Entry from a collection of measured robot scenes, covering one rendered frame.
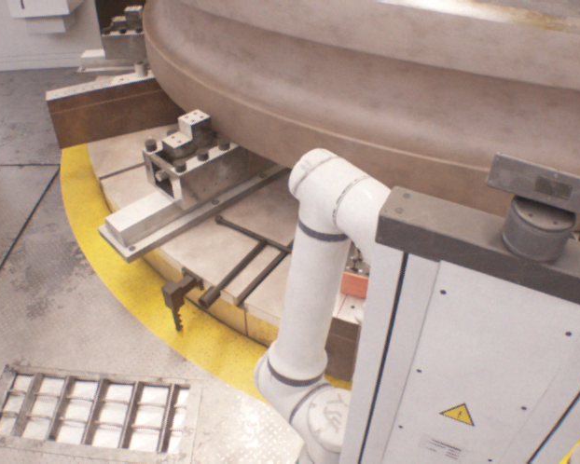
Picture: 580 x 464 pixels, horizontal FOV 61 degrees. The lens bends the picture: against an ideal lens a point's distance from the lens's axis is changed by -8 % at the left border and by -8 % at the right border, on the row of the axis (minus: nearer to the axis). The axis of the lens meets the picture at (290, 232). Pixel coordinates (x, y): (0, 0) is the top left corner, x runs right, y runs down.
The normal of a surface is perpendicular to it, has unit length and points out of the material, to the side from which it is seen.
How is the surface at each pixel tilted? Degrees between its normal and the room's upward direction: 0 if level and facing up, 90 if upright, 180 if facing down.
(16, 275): 0
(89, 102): 90
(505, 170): 62
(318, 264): 83
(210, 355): 0
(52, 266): 0
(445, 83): 90
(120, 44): 90
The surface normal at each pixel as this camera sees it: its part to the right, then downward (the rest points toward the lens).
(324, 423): -0.03, -0.64
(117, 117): 0.37, 0.62
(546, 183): -0.40, 0.16
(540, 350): -0.45, 0.59
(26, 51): -0.04, 0.66
